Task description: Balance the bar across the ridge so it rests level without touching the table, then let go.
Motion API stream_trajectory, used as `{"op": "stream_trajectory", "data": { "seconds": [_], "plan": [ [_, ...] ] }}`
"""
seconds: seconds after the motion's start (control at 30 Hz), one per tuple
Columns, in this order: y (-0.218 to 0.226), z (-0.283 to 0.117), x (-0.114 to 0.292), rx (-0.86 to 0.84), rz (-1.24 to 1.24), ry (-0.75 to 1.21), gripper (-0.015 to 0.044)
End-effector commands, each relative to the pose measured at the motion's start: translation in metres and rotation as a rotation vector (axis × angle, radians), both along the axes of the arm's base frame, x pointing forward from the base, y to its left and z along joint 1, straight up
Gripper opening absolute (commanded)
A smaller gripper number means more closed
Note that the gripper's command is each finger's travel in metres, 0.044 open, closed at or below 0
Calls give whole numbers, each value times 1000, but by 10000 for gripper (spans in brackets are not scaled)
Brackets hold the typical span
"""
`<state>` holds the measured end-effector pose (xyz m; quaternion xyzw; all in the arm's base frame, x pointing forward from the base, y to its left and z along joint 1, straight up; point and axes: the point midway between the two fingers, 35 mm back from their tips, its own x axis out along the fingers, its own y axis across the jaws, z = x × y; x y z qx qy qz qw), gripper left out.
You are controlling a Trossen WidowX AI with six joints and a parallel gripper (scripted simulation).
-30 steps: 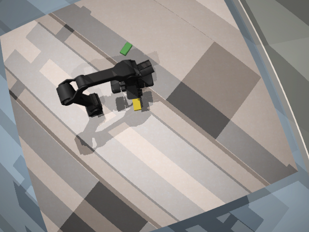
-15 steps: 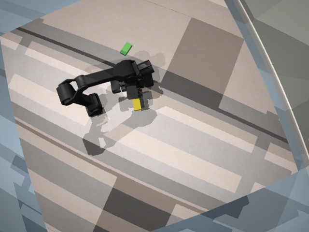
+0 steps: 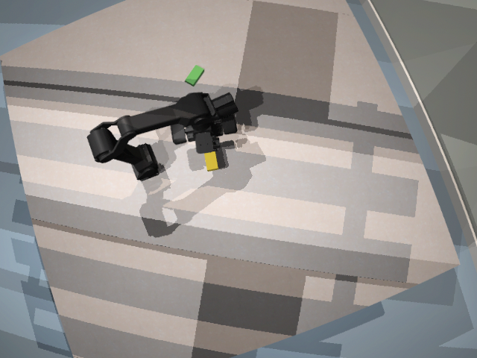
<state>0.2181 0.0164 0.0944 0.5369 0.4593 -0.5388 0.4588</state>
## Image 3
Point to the yellow bar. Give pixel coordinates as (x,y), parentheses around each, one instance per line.
(211,161)

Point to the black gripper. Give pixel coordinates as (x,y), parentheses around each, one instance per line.
(228,124)

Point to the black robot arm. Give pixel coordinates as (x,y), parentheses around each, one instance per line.
(196,109)

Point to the green rectangular block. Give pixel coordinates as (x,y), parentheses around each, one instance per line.
(194,75)

